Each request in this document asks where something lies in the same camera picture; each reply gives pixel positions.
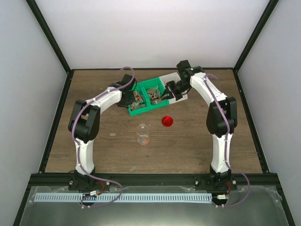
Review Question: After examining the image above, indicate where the light blue slotted strip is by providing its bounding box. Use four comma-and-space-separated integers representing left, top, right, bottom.
34, 193, 212, 203

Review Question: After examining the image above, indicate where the clear plastic jar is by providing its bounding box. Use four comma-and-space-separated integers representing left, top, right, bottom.
136, 124, 150, 145

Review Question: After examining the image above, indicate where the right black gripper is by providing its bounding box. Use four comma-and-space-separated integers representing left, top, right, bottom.
162, 81, 191, 102

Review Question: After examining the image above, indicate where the white candy bin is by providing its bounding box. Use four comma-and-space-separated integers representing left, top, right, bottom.
159, 73, 191, 104

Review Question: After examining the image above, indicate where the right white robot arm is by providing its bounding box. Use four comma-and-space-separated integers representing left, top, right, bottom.
160, 60, 238, 190

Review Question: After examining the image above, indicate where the red jar lid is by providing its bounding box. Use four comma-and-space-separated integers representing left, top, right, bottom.
161, 116, 174, 127

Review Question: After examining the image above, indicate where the green double candy bin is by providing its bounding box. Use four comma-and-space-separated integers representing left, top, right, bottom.
128, 78, 169, 116

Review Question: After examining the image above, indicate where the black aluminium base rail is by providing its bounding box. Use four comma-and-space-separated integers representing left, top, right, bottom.
27, 173, 281, 192

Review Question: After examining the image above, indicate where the green slotted scoop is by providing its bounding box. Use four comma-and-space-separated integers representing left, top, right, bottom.
150, 96, 166, 105

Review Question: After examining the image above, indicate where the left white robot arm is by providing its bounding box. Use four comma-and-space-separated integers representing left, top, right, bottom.
68, 74, 136, 190

